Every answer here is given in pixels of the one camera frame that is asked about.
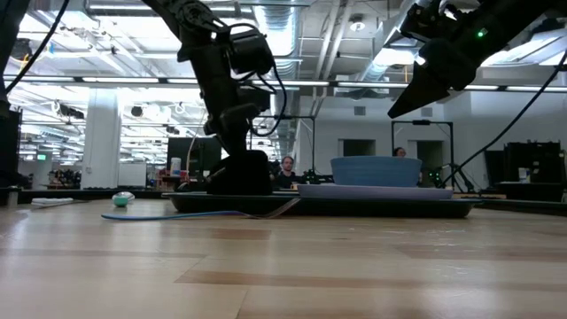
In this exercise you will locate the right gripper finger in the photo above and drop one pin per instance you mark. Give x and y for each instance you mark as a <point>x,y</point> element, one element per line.
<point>414,86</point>
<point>427,95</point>

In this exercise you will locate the blue bowl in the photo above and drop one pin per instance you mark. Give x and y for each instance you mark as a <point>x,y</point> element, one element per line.
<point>376,170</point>

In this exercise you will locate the purple plate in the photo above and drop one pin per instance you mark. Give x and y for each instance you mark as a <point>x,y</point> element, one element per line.
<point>376,192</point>

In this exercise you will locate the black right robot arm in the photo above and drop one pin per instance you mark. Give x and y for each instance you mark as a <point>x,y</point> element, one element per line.
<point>509,22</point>

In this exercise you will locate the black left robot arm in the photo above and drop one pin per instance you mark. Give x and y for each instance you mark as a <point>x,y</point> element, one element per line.
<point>195,26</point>

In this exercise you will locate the small black robot arm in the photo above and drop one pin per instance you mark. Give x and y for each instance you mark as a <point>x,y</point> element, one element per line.
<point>319,177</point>
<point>443,177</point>

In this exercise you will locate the dark green tray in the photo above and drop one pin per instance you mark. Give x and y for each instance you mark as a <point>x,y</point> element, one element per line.
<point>319,207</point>

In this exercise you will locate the black monitor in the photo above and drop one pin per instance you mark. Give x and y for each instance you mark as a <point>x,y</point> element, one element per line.
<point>186,155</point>

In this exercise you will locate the seated person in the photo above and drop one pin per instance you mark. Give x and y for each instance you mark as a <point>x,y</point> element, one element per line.
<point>288,175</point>

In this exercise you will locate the white container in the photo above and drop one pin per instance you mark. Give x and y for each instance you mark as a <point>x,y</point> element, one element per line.
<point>175,167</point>

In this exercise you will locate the person by doorway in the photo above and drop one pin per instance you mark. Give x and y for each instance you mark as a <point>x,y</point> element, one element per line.
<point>399,152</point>

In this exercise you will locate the round ceiling sensor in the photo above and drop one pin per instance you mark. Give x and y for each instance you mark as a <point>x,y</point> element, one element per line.
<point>356,25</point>

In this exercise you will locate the white board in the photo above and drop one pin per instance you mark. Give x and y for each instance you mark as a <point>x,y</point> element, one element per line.
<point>132,174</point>

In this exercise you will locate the long ceiling light strip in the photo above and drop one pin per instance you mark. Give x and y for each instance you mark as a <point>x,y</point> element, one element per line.
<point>119,80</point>

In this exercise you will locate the white pillar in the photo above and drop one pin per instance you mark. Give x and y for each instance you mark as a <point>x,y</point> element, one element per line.
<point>102,142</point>

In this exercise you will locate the green sign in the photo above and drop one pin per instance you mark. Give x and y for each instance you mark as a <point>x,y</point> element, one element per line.
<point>41,157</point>

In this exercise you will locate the black stand frame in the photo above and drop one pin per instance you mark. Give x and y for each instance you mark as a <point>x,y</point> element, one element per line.
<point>305,117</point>
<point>421,122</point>

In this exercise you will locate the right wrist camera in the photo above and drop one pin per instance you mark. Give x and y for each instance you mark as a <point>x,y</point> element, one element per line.
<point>432,20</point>

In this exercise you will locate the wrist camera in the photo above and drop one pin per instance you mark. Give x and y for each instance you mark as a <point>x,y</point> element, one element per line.
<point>432,20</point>
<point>250,51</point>

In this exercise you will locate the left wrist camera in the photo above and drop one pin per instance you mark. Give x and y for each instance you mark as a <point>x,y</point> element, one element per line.
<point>250,51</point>

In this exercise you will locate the silver ventilation duct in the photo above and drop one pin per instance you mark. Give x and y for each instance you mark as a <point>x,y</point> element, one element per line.
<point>290,40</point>

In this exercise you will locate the black aluminium frame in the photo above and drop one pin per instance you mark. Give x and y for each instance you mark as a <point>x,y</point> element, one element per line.
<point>88,194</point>

